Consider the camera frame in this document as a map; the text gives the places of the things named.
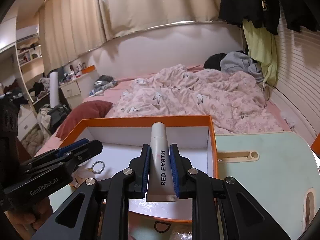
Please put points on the small orange box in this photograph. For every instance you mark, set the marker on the small orange box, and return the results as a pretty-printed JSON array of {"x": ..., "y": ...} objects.
[{"x": 88, "y": 69}]

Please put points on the white cosmetic tube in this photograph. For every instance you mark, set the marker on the white cosmetic tube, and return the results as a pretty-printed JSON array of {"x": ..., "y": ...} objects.
[{"x": 160, "y": 155}]

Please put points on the beige curtain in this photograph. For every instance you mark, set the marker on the beige curtain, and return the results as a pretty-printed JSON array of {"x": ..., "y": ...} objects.
[{"x": 125, "y": 10}]

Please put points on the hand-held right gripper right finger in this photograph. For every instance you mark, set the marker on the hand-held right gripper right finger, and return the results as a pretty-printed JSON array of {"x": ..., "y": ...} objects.
[{"x": 174, "y": 170}]

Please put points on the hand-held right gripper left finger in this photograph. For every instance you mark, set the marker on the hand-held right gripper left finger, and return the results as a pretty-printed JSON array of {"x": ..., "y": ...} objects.
[{"x": 146, "y": 170}]

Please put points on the dark red pillow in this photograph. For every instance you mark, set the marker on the dark red pillow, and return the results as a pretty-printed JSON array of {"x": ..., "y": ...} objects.
[{"x": 85, "y": 112}]

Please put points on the pink sheeted bed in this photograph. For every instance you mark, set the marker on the pink sheeted bed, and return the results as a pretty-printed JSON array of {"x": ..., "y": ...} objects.
[{"x": 110, "y": 93}]

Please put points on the person's left hand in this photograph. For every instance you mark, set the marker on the person's left hand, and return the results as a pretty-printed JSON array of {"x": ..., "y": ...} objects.
[{"x": 22, "y": 222}]

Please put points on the crumpled light cloth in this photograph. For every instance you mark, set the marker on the crumpled light cloth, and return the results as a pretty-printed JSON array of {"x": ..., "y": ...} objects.
[{"x": 45, "y": 116}]

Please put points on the black printed hanging garment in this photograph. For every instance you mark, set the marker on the black printed hanging garment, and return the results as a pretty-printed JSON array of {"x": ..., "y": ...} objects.
[{"x": 250, "y": 0}]

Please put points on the white air conditioner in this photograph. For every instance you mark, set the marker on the white air conditioner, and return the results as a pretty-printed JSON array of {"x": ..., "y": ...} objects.
[{"x": 27, "y": 33}]

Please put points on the black crumpled garment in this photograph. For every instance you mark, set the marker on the black crumpled garment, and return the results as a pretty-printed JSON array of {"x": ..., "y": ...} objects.
[{"x": 212, "y": 61}]

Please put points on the white paper roll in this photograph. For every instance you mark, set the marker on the white paper roll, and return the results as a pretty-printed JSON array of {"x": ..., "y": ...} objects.
[{"x": 54, "y": 90}]

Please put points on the orange cardboard box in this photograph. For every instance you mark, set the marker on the orange cardboard box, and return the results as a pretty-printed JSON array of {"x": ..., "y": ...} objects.
[{"x": 192, "y": 142}]

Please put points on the silver grey bag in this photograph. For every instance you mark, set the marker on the silver grey bag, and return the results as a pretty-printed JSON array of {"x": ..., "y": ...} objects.
[{"x": 105, "y": 81}]

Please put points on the white nightstand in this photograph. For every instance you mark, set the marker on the white nightstand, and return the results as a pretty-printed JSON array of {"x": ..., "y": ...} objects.
[{"x": 71, "y": 91}]

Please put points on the white slatted headboard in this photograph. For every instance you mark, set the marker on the white slatted headboard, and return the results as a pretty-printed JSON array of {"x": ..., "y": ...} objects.
[{"x": 297, "y": 80}]

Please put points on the pink printed blanket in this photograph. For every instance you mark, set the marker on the pink printed blanket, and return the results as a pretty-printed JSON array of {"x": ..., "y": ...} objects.
[{"x": 200, "y": 97}]

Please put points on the white wall shelf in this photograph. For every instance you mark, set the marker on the white wall shelf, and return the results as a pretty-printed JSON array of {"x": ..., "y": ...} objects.
[{"x": 27, "y": 57}]

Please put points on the grey crumpled garment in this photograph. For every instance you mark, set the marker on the grey crumpled garment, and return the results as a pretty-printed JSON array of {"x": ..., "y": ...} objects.
[{"x": 237, "y": 62}]

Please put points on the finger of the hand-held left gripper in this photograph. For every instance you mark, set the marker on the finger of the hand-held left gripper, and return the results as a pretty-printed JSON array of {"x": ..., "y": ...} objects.
[
  {"x": 75, "y": 145},
  {"x": 87, "y": 150}
]

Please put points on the yellow-green hanging garment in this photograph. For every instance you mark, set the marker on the yellow-green hanging garment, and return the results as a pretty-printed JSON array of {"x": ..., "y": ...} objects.
[{"x": 262, "y": 50}]

